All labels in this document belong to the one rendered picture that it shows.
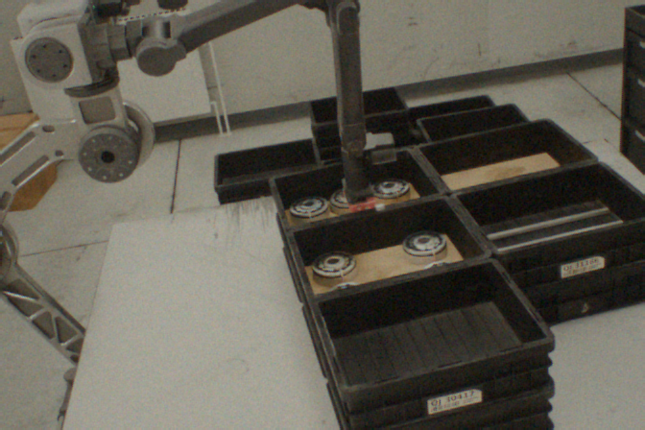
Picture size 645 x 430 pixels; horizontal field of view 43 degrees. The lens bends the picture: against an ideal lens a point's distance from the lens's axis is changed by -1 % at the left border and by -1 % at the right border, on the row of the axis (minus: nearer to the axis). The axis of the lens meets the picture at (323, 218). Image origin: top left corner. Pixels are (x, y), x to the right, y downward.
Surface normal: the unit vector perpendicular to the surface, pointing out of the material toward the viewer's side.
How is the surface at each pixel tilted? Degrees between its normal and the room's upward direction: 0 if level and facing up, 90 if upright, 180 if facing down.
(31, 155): 90
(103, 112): 90
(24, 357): 0
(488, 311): 0
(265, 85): 90
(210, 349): 0
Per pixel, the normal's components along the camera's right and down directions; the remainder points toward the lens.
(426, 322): -0.14, -0.86
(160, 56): 0.15, 0.76
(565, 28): 0.11, 0.47
